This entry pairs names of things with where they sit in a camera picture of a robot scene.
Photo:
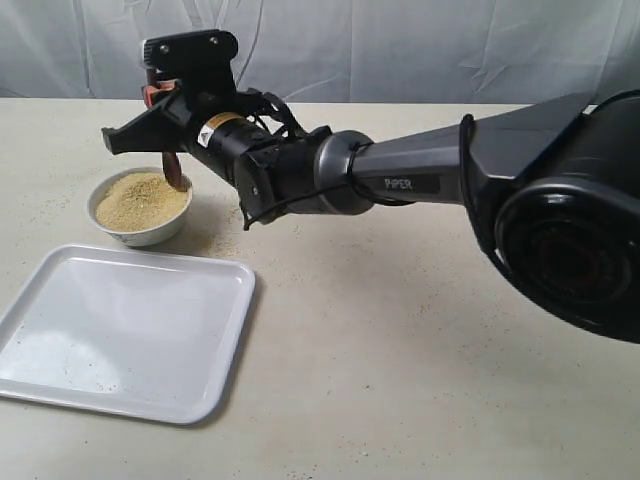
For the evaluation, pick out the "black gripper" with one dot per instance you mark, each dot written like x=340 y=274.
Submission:
x=220 y=130

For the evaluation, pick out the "brown wooden spoon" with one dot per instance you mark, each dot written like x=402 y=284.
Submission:
x=172 y=170

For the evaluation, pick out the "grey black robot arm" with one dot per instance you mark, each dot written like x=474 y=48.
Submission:
x=551 y=190

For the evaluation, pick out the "tan grain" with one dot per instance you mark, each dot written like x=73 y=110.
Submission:
x=140 y=201

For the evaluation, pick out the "white floral ceramic bowl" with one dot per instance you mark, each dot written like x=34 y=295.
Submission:
x=144 y=238

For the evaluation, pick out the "white rectangular plastic tray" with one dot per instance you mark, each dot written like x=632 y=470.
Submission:
x=143 y=335

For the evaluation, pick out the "white backdrop curtain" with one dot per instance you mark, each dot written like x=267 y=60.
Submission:
x=335 y=51

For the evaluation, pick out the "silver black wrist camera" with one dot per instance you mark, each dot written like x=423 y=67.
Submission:
x=199 y=59

